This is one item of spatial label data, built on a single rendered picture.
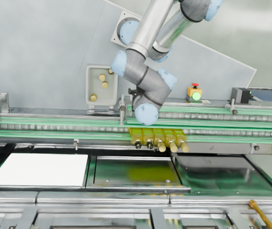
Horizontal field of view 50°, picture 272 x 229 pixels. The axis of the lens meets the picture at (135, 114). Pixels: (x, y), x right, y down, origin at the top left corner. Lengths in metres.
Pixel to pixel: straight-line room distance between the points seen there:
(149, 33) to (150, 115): 0.27
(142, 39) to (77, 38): 0.77
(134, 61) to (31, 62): 0.93
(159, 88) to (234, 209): 0.65
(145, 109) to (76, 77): 0.85
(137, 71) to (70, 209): 0.63
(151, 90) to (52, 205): 0.63
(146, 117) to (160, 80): 0.13
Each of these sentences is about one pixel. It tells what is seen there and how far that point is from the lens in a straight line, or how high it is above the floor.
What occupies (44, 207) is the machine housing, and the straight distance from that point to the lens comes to 1.27.
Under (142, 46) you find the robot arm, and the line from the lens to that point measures 0.97.
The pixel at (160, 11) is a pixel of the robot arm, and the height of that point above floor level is 1.41.
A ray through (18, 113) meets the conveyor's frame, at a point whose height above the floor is 0.87.
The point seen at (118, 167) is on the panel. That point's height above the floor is 1.12.
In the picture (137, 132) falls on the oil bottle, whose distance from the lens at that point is 1.52.
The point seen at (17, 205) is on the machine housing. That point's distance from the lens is 1.30.
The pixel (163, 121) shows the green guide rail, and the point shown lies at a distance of 1.62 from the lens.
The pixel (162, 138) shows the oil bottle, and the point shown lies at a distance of 1.48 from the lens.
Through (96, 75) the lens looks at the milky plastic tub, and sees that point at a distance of 1.69.
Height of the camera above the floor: 2.44
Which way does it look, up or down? 72 degrees down
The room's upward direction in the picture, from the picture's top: 166 degrees clockwise
